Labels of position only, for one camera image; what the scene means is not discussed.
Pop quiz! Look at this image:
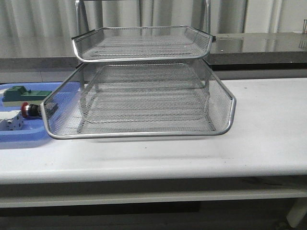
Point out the red emergency push button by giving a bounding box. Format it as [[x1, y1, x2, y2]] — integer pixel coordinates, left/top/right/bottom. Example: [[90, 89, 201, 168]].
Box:
[[21, 102, 59, 119]]

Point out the blue plastic tray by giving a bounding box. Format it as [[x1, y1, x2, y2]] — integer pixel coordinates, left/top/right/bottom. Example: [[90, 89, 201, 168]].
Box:
[[0, 81, 81, 142]]

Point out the grey stone counter shelf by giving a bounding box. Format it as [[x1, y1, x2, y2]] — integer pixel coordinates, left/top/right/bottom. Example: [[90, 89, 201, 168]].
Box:
[[0, 33, 307, 71]]

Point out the white circuit breaker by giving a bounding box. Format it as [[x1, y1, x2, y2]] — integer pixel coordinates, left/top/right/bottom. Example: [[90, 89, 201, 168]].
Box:
[[0, 110, 24, 131]]

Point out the white table leg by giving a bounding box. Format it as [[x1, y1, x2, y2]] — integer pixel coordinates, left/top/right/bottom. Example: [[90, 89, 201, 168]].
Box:
[[286, 197, 307, 228]]

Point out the silver metal rack frame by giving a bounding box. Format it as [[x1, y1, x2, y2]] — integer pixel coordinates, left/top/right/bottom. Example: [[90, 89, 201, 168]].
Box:
[[75, 0, 217, 135]]

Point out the green electrical switch block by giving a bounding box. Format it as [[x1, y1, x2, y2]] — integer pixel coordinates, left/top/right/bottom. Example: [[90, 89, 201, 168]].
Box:
[[2, 86, 51, 107]]

